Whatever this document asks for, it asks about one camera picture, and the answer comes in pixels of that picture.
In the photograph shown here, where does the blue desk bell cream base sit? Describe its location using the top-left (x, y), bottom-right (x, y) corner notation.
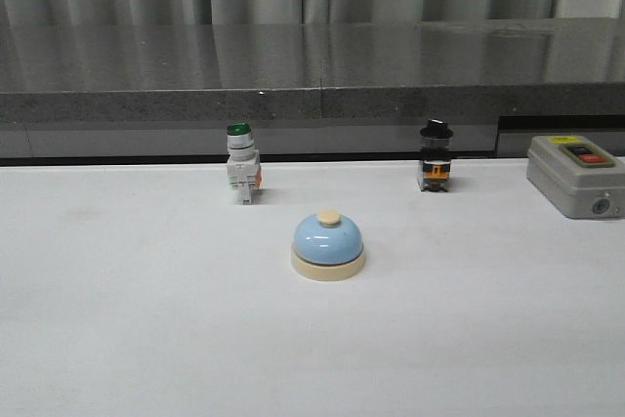
top-left (291, 209), bottom-right (365, 281)

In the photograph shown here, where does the grey stone counter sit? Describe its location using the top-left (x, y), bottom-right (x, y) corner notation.
top-left (1, 19), bottom-right (624, 165)

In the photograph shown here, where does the green pushbutton switch module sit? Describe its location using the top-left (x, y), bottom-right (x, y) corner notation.
top-left (227, 122), bottom-right (262, 204)

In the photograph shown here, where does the black selector knob switch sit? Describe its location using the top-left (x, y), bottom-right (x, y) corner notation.
top-left (417, 119), bottom-right (453, 192)

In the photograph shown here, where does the grey on off switch box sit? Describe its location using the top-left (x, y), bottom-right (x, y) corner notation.
top-left (526, 136), bottom-right (624, 220)

